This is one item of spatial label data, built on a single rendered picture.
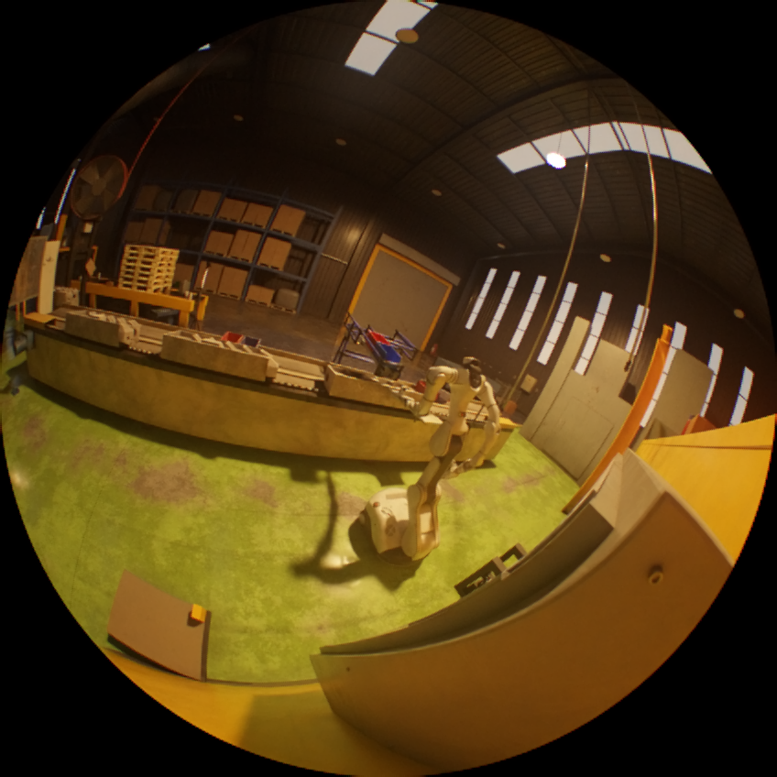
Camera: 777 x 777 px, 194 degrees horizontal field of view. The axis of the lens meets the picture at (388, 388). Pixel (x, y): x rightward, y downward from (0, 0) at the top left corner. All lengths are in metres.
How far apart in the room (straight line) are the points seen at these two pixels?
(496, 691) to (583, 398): 7.23
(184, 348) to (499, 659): 2.10
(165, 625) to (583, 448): 7.68
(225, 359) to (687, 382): 9.81
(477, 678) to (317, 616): 1.59
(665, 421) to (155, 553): 9.66
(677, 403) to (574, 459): 3.97
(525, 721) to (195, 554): 1.80
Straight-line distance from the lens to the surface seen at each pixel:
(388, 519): 1.80
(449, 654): 0.17
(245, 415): 2.14
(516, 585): 0.16
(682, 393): 8.69
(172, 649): 1.57
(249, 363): 1.92
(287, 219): 10.98
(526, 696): 0.16
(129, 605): 1.68
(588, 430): 7.12
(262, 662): 1.68
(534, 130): 9.51
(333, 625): 1.73
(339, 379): 1.99
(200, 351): 2.01
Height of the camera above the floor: 1.68
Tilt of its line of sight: 18 degrees down
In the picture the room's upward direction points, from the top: 24 degrees clockwise
